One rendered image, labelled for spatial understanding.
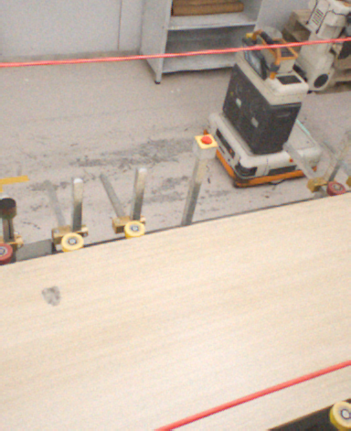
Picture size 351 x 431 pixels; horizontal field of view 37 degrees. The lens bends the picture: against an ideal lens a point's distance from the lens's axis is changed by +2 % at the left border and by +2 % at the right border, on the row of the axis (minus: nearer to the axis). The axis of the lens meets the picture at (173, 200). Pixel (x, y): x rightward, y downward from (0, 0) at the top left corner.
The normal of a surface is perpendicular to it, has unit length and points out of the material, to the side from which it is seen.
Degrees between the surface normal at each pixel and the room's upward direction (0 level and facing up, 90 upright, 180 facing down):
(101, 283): 0
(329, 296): 0
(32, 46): 90
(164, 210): 0
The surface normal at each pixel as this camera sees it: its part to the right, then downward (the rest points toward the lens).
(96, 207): 0.15, -0.70
